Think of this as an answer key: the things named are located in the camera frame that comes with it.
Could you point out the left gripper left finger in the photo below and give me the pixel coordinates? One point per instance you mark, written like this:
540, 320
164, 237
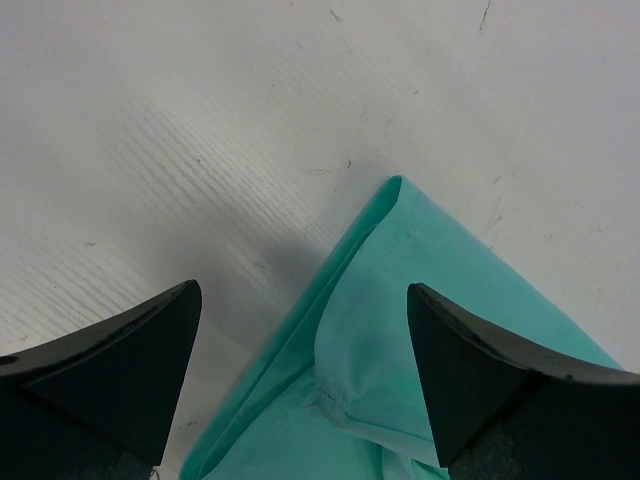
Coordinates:
99, 403

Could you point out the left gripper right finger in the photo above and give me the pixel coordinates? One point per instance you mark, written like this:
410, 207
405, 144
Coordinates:
503, 407

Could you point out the teal t-shirt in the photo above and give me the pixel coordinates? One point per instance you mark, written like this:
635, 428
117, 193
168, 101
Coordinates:
336, 393

